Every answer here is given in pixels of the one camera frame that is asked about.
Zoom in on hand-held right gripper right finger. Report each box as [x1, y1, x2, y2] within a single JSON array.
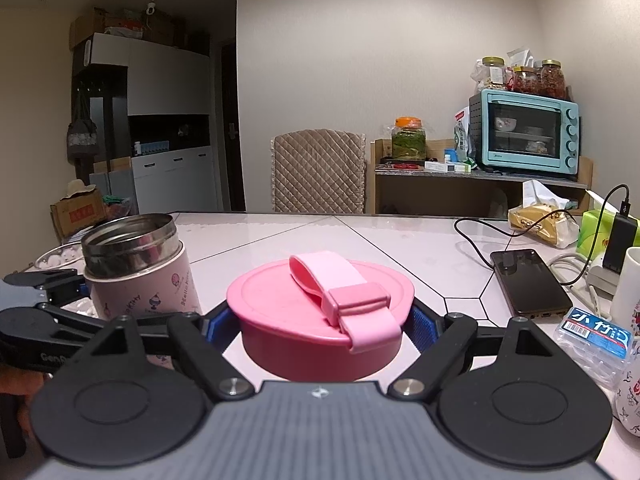
[[387, 305, 551, 398]]

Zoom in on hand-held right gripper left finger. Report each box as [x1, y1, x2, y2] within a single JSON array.
[[85, 305, 256, 398]]

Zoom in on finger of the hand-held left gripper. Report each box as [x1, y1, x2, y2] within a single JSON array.
[[2, 269, 91, 311], [45, 307, 202, 343]]

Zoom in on pink bottle cap with strap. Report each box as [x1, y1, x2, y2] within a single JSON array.
[[226, 251, 417, 383]]

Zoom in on pink printed thermos bottle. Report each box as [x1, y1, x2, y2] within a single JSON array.
[[81, 212, 203, 371]]

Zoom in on person's left hand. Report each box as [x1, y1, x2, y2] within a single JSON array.
[[0, 362, 48, 441]]

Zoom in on metal bowl with white balls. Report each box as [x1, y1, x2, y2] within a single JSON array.
[[34, 241, 101, 319]]

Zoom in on cardboard box with red print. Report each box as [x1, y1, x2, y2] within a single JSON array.
[[50, 190, 109, 239]]

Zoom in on straw hat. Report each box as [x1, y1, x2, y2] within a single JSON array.
[[64, 179, 99, 199]]

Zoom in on black smartphone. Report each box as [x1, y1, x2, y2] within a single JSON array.
[[489, 248, 575, 319]]

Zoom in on wooden shelf unit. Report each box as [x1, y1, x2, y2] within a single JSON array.
[[370, 138, 594, 219]]

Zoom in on yellow snack bag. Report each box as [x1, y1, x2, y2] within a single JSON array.
[[508, 203, 581, 249]]

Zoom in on hanging grey bag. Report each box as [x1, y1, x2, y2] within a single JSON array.
[[66, 87, 99, 164]]

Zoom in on flat white box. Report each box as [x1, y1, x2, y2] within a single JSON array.
[[423, 159, 474, 174]]

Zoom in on clear box with blue label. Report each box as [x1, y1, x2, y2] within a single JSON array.
[[552, 305, 634, 391]]

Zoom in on white power strip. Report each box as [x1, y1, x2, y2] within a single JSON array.
[[547, 252, 627, 322]]

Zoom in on white plastic bag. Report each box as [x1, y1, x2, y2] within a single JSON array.
[[521, 179, 572, 210]]

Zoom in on quilted beige chair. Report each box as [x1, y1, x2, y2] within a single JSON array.
[[270, 130, 367, 214]]

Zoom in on green jar with orange lid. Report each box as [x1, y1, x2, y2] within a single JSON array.
[[391, 116, 428, 161]]

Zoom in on green tissue box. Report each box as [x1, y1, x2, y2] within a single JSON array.
[[576, 208, 640, 259]]

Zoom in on green and white packet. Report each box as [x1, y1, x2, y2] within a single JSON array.
[[453, 105, 476, 161]]

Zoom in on dark wooden door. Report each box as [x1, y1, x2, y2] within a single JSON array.
[[219, 41, 247, 212]]

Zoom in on plain white cup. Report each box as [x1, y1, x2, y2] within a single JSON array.
[[609, 247, 640, 334]]

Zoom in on white cup with red print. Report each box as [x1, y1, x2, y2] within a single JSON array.
[[612, 337, 640, 444]]

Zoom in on black charger adapter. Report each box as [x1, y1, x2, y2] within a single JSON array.
[[602, 215, 640, 274]]

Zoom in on white and black cabinet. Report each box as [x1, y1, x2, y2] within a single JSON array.
[[71, 32, 214, 216]]

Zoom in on teal toaster oven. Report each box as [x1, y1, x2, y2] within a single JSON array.
[[468, 88, 581, 179]]

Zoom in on clear bag of snacks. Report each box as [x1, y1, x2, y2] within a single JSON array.
[[469, 60, 489, 96]]

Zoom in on glass jar with pale contents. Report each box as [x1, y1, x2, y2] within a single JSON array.
[[480, 56, 507, 92]]

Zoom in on small jar with red contents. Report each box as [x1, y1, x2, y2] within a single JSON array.
[[512, 66, 543, 95]]

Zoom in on tall jar with red contents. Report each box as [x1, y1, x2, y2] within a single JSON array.
[[540, 59, 567, 100]]

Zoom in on black phone cable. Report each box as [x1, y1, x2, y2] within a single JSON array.
[[453, 216, 574, 287]]

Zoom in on black charger cable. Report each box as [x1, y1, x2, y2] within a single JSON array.
[[582, 183, 632, 261]]

